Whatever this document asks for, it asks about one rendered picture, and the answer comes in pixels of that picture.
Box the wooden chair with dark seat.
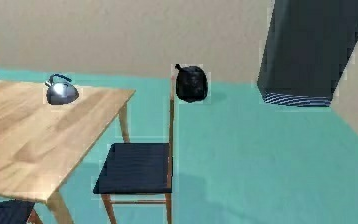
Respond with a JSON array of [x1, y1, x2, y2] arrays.
[[92, 75, 177, 224], [0, 199, 44, 224]]

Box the light wooden table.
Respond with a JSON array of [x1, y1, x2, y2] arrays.
[[0, 79, 137, 224]]

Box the silver kettle with black handle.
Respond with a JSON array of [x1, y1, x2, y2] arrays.
[[44, 73, 80, 106]]

